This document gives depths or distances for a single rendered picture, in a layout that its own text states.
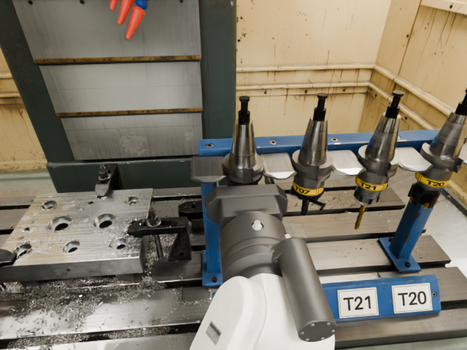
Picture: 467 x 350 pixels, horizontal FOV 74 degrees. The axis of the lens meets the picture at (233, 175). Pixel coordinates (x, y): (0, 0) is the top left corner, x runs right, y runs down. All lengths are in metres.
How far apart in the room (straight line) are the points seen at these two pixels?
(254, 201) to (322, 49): 1.12
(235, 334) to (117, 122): 0.90
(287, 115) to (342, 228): 0.80
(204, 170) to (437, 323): 0.55
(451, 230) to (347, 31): 0.87
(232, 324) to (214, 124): 0.88
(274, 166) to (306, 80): 1.03
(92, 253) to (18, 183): 1.17
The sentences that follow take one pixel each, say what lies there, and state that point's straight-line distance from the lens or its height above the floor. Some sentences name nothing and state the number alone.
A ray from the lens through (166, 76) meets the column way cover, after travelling 1.01.
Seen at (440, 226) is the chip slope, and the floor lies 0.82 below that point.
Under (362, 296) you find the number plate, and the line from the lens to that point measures 0.69.
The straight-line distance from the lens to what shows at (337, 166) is 0.51.
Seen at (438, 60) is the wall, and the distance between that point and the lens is 1.27.
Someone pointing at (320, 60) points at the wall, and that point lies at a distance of 1.49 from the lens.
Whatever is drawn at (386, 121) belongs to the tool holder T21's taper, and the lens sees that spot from 0.51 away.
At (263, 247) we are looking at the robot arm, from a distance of 0.35.
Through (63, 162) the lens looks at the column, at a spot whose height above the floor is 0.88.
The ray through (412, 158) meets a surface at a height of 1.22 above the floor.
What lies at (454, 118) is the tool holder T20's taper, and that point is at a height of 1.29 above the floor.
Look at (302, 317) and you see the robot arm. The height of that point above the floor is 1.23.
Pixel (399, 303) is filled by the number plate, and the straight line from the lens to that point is 0.73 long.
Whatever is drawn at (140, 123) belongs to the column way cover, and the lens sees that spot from 1.09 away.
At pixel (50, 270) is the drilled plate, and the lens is 0.75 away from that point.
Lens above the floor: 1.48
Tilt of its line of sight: 35 degrees down
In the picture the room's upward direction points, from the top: straight up
